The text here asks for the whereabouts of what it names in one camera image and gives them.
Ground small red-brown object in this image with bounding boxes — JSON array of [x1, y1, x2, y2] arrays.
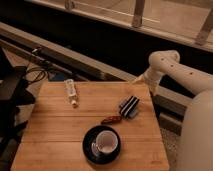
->
[[101, 116, 122, 124]]

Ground black saucer plate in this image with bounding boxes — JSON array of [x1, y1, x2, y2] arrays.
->
[[82, 125, 121, 165]]

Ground black cables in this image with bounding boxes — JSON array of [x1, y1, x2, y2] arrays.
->
[[21, 46, 54, 86]]

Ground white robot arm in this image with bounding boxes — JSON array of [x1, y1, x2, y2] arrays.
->
[[134, 50, 213, 171]]

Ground black striped rectangular case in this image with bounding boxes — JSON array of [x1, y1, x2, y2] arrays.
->
[[119, 96, 140, 119]]

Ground black equipment stand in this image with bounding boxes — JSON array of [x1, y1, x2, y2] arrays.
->
[[0, 47, 35, 171]]

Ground clear plastic bottle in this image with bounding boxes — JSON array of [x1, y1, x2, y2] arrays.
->
[[64, 79, 78, 108]]

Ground white ceramic cup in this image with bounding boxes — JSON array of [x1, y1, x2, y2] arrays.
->
[[91, 131, 118, 156]]

